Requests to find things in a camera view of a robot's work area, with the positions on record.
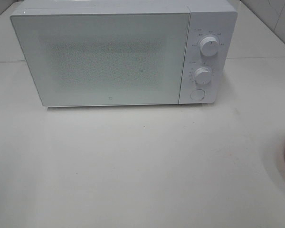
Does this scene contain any white microwave oven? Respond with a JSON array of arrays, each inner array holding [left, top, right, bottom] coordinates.
[[10, 0, 238, 107]]

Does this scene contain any white microwave door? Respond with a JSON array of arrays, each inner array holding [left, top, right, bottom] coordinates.
[[11, 13, 190, 107]]

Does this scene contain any white dial knob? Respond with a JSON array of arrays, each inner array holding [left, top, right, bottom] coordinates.
[[199, 35, 219, 57], [194, 67, 212, 85]]

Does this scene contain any round door release button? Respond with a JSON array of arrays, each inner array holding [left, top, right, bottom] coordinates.
[[190, 89, 206, 102]]

